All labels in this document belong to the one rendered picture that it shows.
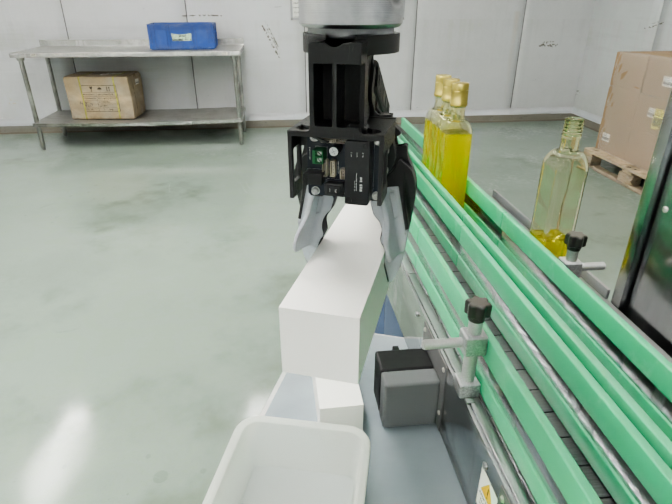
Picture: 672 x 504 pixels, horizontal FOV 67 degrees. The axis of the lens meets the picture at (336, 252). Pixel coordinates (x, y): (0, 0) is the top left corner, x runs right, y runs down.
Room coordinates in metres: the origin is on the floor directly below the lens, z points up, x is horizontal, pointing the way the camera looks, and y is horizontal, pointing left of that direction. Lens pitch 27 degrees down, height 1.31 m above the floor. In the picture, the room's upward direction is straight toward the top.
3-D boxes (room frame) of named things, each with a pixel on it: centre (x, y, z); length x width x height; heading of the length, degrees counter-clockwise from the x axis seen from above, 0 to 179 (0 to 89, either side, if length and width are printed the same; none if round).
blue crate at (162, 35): (5.27, 1.46, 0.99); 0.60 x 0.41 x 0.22; 99
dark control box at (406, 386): (0.59, -0.10, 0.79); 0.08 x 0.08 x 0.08; 6
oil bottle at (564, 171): (0.82, -0.38, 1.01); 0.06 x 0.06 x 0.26; 7
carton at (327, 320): (0.42, -0.02, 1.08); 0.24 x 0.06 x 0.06; 166
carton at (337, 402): (0.65, 0.01, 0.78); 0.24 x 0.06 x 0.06; 7
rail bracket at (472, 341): (0.48, -0.14, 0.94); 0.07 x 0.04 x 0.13; 96
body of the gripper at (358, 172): (0.40, -0.01, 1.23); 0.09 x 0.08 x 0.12; 166
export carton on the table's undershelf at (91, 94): (5.20, 2.27, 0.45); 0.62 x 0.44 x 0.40; 91
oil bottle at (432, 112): (1.17, -0.24, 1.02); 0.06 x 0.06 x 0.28; 6
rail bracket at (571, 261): (0.67, -0.37, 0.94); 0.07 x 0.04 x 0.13; 96
